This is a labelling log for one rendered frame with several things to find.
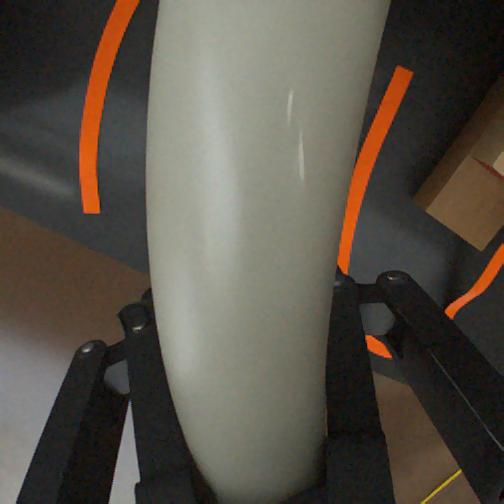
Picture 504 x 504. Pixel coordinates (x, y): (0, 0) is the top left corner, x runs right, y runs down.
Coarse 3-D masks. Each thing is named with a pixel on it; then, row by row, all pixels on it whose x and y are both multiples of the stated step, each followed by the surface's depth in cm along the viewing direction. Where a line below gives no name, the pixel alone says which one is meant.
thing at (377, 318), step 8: (336, 272) 15; (360, 288) 14; (368, 288) 14; (360, 296) 13; (368, 296) 13; (376, 296) 13; (360, 304) 13; (368, 304) 13; (376, 304) 13; (384, 304) 13; (368, 312) 13; (376, 312) 13; (384, 312) 13; (368, 320) 13; (376, 320) 13; (384, 320) 13; (392, 320) 13; (368, 328) 13; (376, 328) 13; (384, 328) 13; (392, 328) 13; (400, 328) 13
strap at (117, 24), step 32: (128, 0) 79; (96, 64) 86; (96, 96) 89; (384, 96) 92; (96, 128) 93; (384, 128) 96; (96, 160) 97; (96, 192) 100; (352, 192) 103; (352, 224) 108; (480, 288) 109; (384, 352) 131
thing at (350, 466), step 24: (336, 288) 13; (336, 312) 12; (360, 312) 12; (336, 336) 11; (360, 336) 11; (336, 360) 10; (360, 360) 10; (336, 384) 9; (360, 384) 9; (336, 408) 9; (360, 408) 9; (336, 432) 8; (360, 432) 8; (336, 456) 7; (360, 456) 7; (384, 456) 7; (336, 480) 7; (360, 480) 7; (384, 480) 6
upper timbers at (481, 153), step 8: (496, 120) 85; (496, 128) 84; (488, 136) 86; (496, 136) 83; (480, 144) 88; (488, 144) 85; (496, 144) 83; (472, 152) 90; (480, 152) 87; (488, 152) 84; (496, 152) 82; (480, 160) 86; (488, 160) 83; (496, 160) 81; (488, 168) 88; (496, 168) 82; (496, 176) 92
